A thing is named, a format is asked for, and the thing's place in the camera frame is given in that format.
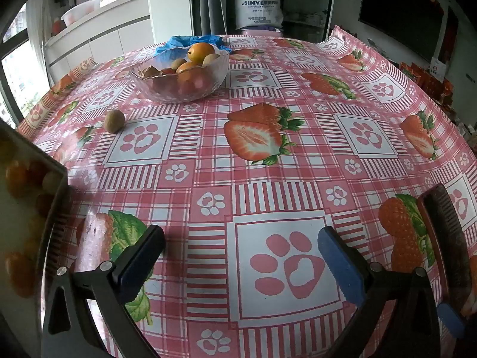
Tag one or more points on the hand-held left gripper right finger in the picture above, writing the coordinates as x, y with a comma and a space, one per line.
341, 264

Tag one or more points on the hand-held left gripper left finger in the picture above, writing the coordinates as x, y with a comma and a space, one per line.
138, 264

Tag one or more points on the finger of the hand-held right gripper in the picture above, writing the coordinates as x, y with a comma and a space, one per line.
451, 319

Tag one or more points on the white tray with grey rim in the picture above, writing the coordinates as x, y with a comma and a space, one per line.
56, 201

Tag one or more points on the small brown kiwi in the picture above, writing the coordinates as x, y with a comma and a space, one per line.
52, 182

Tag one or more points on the small red tomato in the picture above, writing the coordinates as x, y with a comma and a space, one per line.
37, 171

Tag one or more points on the clear glass bowl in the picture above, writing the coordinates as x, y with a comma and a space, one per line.
167, 91

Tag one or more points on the dark red chair back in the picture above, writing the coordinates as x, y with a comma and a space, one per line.
447, 238

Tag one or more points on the pink strawberry print tablecloth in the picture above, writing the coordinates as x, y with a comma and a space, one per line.
298, 179

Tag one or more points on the brown fruit peel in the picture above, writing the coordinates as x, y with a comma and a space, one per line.
149, 71

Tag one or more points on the stack of orange boxes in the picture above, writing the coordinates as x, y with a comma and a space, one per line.
428, 80

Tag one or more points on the pale brown kiwi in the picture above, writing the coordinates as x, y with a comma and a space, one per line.
179, 63
211, 59

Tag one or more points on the large orange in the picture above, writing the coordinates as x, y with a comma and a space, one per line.
201, 53

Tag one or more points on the window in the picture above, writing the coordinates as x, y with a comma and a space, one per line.
18, 74

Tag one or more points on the blue plastic cloth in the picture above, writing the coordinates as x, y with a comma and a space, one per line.
179, 41

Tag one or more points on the white counter cabinet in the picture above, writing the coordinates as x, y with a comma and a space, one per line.
100, 41

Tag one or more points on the purple bundle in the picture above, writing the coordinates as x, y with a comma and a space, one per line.
261, 31

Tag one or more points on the red container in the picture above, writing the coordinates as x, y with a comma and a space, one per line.
56, 28

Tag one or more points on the white plastic basin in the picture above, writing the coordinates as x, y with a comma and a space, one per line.
80, 10

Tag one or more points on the dark shelf unit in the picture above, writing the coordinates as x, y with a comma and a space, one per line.
307, 3

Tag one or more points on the white printed bag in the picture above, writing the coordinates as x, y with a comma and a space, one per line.
259, 5

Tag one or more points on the grey curtain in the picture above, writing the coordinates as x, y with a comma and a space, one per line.
210, 0

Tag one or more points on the black wall screen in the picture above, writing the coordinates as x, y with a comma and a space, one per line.
398, 11

